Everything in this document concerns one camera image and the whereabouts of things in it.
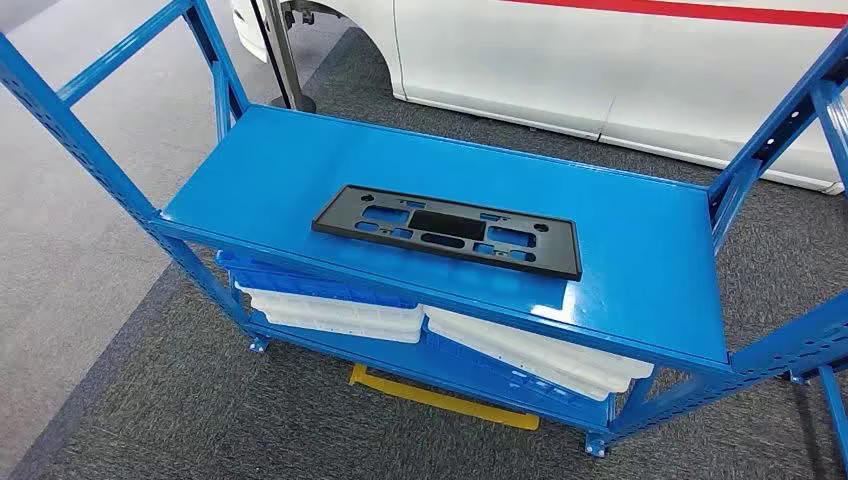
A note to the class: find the white car with red stripe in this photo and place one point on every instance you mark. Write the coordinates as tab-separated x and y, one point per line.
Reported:
530	66

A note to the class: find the black plastic panel part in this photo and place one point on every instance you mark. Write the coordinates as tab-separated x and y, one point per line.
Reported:
334	215

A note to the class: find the silver stanchion pole with base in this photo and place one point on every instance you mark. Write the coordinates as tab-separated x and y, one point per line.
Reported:
281	46

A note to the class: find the white plastic crate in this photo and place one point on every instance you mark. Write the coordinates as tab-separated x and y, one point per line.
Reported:
563	354
517	366
331	311
331	329

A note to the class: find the yellow floor tape strip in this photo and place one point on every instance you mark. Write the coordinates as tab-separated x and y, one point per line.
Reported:
430	397

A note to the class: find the blue metal shelf rack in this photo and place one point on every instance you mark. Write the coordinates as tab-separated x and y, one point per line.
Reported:
265	172

